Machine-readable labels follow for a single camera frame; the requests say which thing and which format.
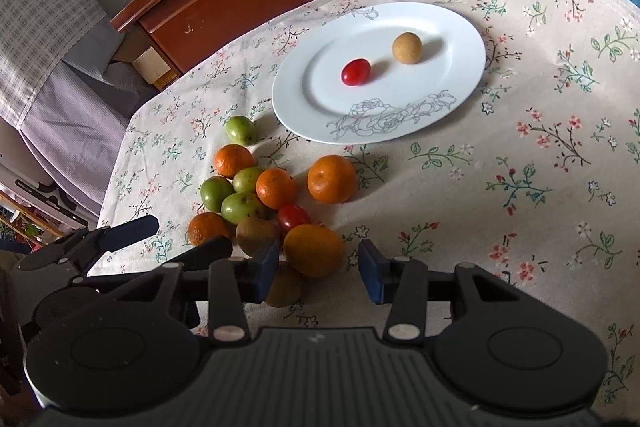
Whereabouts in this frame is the brown kiwi fruit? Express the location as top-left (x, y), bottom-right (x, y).
top-left (235, 217), bottom-right (280, 257)
top-left (265, 261), bottom-right (304, 308)

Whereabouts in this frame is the green jujube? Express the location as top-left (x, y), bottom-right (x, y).
top-left (220, 192), bottom-right (268, 225)
top-left (232, 166), bottom-right (264, 193)
top-left (224, 116), bottom-right (258, 146)
top-left (200, 176), bottom-right (234, 212)

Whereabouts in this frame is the large orange tangerine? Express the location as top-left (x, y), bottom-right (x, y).
top-left (283, 225), bottom-right (346, 279)
top-left (307, 155), bottom-right (358, 205)

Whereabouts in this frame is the small orange tangerine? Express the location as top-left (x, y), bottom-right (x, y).
top-left (213, 144), bottom-right (256, 179)

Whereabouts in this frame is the red cherry tomato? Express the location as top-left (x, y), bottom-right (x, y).
top-left (341, 58), bottom-right (371, 87)
top-left (277, 205), bottom-right (311, 235)

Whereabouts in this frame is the brown longan fruit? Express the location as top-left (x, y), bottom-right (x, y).
top-left (392, 32), bottom-right (423, 65)

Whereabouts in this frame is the small cardboard box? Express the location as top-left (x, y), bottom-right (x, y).
top-left (131, 46), bottom-right (172, 84)

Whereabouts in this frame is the floral tablecloth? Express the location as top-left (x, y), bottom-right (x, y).
top-left (94, 0), bottom-right (639, 418)

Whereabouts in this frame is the white oval plate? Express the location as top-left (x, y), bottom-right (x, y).
top-left (271, 2), bottom-right (485, 145)

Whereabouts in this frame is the checkered grey fabric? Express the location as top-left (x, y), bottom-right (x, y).
top-left (1, 0), bottom-right (132, 215)

